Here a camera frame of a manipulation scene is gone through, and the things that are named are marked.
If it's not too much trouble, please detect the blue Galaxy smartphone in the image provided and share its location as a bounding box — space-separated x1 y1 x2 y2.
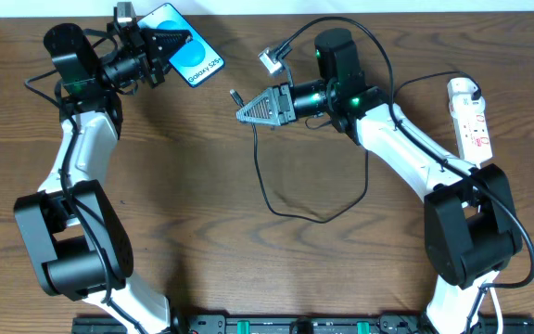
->
138 3 225 87

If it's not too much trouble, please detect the black USB charging cable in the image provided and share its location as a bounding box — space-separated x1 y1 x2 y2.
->
228 71 483 225

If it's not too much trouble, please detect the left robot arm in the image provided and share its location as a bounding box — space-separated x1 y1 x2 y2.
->
14 19 191 333

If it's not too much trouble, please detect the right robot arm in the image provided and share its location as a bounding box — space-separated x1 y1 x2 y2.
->
236 28 533 333

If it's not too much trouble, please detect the white USB charger plug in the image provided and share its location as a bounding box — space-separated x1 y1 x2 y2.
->
447 77 481 100

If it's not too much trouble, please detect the white power strip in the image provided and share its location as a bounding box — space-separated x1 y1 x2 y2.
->
449 94 493 166

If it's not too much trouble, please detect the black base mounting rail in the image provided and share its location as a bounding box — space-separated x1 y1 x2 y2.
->
70 314 534 334

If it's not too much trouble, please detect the white power strip cord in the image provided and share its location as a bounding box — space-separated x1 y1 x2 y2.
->
477 160 504 334

